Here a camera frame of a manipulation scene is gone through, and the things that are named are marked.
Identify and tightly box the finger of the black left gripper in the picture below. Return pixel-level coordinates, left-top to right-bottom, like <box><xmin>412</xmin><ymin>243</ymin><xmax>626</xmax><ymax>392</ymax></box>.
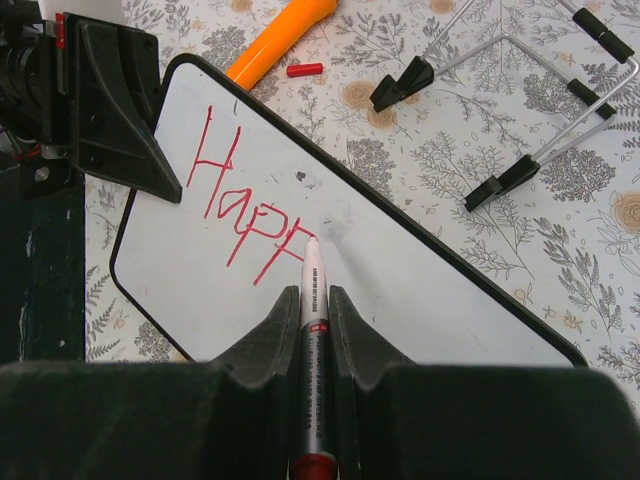
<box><xmin>64</xmin><ymin>13</ymin><xmax>182</xmax><ymax>203</ymax></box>

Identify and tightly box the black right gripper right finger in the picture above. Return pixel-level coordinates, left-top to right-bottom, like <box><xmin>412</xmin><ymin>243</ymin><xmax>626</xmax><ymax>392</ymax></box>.
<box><xmin>329</xmin><ymin>286</ymin><xmax>639</xmax><ymax>479</ymax></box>

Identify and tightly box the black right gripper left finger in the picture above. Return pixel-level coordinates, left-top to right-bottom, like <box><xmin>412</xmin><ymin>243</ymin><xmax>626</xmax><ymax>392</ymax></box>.
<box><xmin>1</xmin><ymin>286</ymin><xmax>300</xmax><ymax>479</ymax></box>

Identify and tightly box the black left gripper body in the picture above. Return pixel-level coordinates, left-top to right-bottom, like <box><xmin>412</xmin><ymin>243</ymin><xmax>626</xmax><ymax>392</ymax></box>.
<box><xmin>1</xmin><ymin>1</ymin><xmax>73</xmax><ymax>200</ymax></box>

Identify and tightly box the red white marker pen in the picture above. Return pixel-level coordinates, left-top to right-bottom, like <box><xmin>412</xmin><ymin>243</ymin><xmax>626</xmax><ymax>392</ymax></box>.
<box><xmin>289</xmin><ymin>237</ymin><xmax>338</xmax><ymax>479</ymax></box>

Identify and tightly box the black framed whiteboard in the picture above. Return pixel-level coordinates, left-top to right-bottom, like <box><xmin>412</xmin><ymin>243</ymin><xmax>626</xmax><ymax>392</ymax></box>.
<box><xmin>111</xmin><ymin>54</ymin><xmax>585</xmax><ymax>367</ymax></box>

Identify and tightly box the red marker cap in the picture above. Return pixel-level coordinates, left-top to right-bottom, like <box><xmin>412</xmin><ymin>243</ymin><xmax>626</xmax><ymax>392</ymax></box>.
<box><xmin>286</xmin><ymin>63</ymin><xmax>324</xmax><ymax>78</ymax></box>

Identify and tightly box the orange toy microphone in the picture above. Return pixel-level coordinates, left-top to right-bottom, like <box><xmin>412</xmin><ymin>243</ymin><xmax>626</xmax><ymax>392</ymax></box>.
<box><xmin>226</xmin><ymin>0</ymin><xmax>338</xmax><ymax>90</ymax></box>

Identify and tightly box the floral patterned table mat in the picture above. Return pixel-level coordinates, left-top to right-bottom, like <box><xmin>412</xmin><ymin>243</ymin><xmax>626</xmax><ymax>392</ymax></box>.
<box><xmin>85</xmin><ymin>1</ymin><xmax>639</xmax><ymax>389</ymax></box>

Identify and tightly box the black front mounting rail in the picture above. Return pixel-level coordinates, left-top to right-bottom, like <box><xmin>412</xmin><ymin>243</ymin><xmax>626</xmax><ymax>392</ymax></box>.
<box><xmin>1</xmin><ymin>168</ymin><xmax>85</xmax><ymax>364</ymax></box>

